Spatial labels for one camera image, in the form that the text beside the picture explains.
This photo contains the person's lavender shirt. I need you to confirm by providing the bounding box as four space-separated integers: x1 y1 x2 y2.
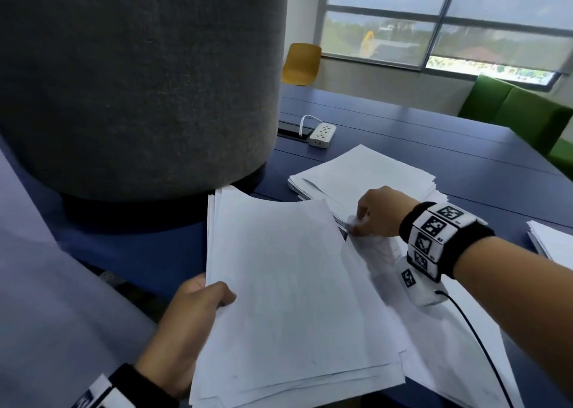
0 148 158 408

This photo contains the gathered white paper bundle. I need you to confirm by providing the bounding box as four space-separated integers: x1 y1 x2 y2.
189 184 407 408

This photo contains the person's left hand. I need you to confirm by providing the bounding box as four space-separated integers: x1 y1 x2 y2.
134 272 237 397

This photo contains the green sofa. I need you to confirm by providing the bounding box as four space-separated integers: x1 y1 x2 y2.
457 74 573 180

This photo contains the yellow chair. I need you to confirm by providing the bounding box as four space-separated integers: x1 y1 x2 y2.
281 43 322 86

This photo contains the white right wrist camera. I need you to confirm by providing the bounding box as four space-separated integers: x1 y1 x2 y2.
393 259 448 308

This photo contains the white power strip cord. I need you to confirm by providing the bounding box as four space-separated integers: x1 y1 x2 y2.
298 114 323 136

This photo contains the white power strip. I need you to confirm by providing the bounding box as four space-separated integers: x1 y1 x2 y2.
307 122 337 148

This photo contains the person's right forearm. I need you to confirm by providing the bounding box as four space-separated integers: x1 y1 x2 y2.
454 235 573 400

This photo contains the person's right hand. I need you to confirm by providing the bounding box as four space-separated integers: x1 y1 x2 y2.
349 185 421 238

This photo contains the right wristband with marker tiles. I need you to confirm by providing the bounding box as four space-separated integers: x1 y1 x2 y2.
398 200 495 283

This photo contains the aligned white paper stack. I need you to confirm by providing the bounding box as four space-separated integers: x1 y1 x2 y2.
526 219 573 271

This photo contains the pile of white papers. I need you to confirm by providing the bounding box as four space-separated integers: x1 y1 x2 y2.
287 143 525 408

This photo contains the large framed window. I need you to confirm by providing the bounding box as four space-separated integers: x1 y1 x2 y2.
313 0 573 92

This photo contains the grey felt pillar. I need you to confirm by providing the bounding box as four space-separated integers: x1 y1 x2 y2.
0 0 291 234

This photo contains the black right camera cable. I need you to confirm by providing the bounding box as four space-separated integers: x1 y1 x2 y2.
436 289 516 408

